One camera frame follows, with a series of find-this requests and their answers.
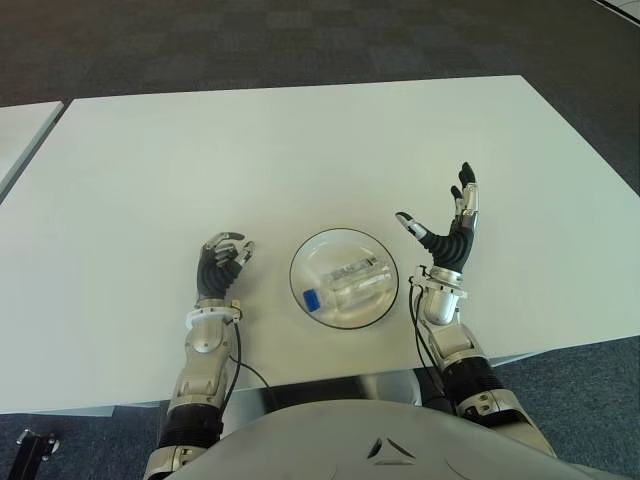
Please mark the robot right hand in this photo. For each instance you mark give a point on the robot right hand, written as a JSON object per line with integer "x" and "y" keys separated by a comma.
{"x": 450, "y": 250}

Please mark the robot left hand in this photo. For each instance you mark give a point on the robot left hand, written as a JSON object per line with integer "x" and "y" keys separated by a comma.
{"x": 215, "y": 280}

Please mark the clear water bottle blue cap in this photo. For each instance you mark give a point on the clear water bottle blue cap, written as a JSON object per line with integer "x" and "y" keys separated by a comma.
{"x": 350, "y": 287}

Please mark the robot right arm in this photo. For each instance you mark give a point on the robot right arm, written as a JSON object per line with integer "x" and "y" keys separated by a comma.
{"x": 460, "y": 350}

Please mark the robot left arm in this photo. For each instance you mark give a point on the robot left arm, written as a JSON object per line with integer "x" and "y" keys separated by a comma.
{"x": 202, "y": 360}

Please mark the white plate black rim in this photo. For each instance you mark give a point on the white plate black rim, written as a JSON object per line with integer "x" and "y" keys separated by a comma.
{"x": 320, "y": 250}

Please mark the white robot stand base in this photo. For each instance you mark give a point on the white robot stand base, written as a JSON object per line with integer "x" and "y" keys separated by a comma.
{"x": 392, "y": 387}

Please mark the grey robot torso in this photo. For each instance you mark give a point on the grey robot torso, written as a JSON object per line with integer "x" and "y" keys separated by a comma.
{"x": 350, "y": 440}

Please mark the white side table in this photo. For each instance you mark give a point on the white side table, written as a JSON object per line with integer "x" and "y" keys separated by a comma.
{"x": 25, "y": 135}

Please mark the black wheeled frame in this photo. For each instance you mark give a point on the black wheeled frame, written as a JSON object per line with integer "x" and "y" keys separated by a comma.
{"x": 32, "y": 450}

